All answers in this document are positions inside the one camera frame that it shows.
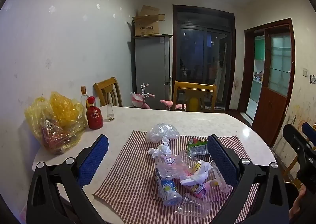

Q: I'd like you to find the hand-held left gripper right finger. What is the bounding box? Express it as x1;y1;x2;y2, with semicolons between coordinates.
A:
207;134;290;224

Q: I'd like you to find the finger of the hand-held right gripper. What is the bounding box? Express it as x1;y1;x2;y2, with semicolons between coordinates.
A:
283;124;309;158
302;122;316;145

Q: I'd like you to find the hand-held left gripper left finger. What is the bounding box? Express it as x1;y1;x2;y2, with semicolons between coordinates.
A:
26;134;109;224

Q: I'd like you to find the blue plastic drink bottle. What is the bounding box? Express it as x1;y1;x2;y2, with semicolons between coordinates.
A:
155;168;183;207

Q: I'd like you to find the person's right hand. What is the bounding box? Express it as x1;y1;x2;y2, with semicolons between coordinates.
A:
289;186;307;217

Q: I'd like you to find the clear plastic wrapper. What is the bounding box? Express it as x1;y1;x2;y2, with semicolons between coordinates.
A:
210;165;234;193

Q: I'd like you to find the green label water bottle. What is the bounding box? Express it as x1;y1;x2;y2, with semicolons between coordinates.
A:
187;138;210;156

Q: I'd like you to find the crumpled white tissue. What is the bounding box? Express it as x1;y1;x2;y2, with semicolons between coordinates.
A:
148;137;172;159
180;161;214;186

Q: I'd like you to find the red white striped cloth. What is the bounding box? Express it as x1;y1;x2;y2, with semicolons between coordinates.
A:
92;130;260;224

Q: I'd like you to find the pink plastic drink bottle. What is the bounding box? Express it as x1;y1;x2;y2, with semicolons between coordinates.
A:
184;181;215;200

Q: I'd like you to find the red wooden glazed door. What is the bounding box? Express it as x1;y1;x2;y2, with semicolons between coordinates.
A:
252;24;295;148

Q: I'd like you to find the red ceramic bottle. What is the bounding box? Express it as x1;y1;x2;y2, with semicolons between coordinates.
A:
86;96;103;130

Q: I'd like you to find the clear drinking glass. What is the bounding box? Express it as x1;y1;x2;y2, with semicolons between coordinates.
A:
107;104;115;122

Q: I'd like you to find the clear wrapper pink print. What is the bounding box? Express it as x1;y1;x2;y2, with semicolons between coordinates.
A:
155;150;195;180

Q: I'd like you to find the yellow plastic bag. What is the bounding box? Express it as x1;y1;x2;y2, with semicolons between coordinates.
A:
24;91;88;155

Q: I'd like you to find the clear plastic cup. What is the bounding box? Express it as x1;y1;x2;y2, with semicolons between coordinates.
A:
175;192;211;218

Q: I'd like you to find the yellow plastic toy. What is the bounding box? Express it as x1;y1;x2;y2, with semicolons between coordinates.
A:
189;97;199;112

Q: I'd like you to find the clear glass bottle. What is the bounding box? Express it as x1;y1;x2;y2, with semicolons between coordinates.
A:
79;86;89;113

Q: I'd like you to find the kitchen counter cabinet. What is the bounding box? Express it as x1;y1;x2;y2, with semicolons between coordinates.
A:
251;72;263;102

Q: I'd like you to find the crumpled clear plastic bag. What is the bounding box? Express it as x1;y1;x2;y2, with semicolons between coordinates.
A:
145;123;180;143

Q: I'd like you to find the pink children's tricycle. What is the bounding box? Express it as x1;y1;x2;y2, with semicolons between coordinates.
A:
130;83;188;111

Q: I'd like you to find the dark sliding glass door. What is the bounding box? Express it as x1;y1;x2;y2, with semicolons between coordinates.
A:
172;5;235;111

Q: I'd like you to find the grey refrigerator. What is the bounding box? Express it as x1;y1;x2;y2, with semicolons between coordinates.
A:
133;34;173;109

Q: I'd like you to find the brown cardboard box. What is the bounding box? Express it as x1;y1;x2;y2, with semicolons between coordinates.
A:
133;5;165;36

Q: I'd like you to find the red wooden door frame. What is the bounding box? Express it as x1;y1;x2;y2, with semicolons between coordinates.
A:
243;18;295;126

